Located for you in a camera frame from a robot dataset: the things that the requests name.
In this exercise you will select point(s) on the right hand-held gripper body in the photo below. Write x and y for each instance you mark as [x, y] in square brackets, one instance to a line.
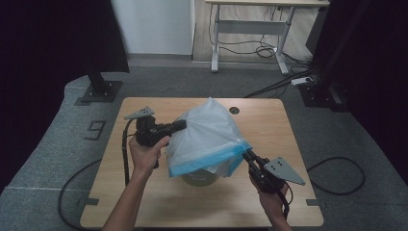
[272, 173]

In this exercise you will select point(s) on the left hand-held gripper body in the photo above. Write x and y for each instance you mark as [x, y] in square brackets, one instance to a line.
[149, 131]

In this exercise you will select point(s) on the white plastic bag blue band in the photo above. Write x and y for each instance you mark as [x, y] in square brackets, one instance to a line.
[208, 138]

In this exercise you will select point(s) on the small grey bin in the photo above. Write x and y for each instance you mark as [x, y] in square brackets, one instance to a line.
[199, 179]

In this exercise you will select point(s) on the person's left hand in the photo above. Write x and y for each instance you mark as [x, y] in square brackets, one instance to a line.
[146, 155]

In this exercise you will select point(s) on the person's right hand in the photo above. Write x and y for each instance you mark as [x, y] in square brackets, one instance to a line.
[271, 199]

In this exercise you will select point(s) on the black tape floor marking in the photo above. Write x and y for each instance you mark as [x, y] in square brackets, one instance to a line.
[95, 130]

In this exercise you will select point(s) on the black metal stand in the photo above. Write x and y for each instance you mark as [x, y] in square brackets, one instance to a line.
[324, 89]
[101, 88]

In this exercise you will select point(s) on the white power strip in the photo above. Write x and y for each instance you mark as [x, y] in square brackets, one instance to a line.
[301, 81]

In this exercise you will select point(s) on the white-legged wooden desk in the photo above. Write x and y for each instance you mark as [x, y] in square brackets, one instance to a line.
[250, 27]

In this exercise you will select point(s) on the black curtain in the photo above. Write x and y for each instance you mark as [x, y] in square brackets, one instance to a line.
[378, 80]
[48, 48]

